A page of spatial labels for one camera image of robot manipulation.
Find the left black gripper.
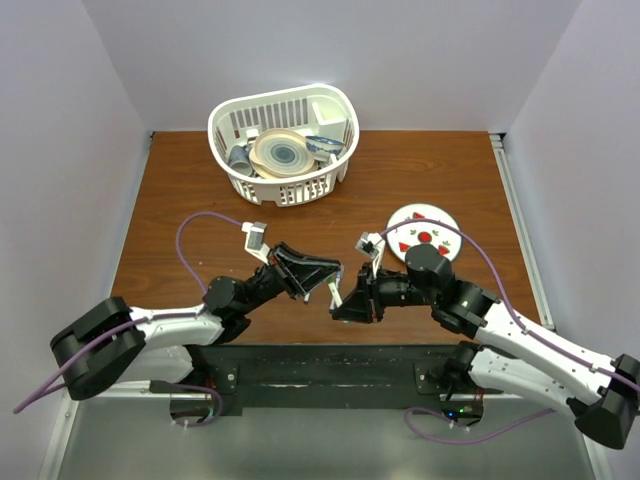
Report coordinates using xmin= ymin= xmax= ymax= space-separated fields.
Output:
xmin=240 ymin=245 xmax=342 ymax=317

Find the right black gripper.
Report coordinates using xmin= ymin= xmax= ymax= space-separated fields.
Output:
xmin=332 ymin=258 xmax=437 ymax=320

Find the white green-tip pen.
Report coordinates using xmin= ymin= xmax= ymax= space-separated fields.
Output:
xmin=327 ymin=282 xmax=343 ymax=314

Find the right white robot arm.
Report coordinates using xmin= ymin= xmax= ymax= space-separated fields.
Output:
xmin=333 ymin=235 xmax=639 ymax=450

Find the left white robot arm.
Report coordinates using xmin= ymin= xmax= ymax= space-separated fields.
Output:
xmin=50 ymin=242 xmax=341 ymax=401

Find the watermelon pattern round plate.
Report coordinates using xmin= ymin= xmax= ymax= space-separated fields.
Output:
xmin=386 ymin=203 xmax=462 ymax=261

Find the beige blue-centred plate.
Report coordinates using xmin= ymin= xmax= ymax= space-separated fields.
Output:
xmin=249 ymin=129 xmax=316 ymax=178

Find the blue patterned white bowl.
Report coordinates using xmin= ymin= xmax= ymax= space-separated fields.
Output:
xmin=305 ymin=135 xmax=345 ymax=161

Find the grey-white mug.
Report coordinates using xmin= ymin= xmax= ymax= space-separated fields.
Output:
xmin=228 ymin=145 xmax=254 ymax=176

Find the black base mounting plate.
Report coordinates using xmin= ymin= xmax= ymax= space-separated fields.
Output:
xmin=183 ymin=342 xmax=494 ymax=415

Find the white plastic dish basket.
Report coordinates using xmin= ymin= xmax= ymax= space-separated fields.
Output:
xmin=207 ymin=83 xmax=360 ymax=207

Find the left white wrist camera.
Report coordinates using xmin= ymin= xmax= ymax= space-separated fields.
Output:
xmin=241 ymin=222 xmax=270 ymax=264

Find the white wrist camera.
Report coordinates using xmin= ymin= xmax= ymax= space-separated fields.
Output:
xmin=241 ymin=222 xmax=270 ymax=264
xmin=355 ymin=232 xmax=386 ymax=278

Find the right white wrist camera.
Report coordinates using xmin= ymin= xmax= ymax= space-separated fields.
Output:
xmin=355 ymin=232 xmax=386 ymax=278

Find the aluminium frame rail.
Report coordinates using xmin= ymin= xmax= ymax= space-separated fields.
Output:
xmin=488 ymin=133 xmax=614 ymax=479

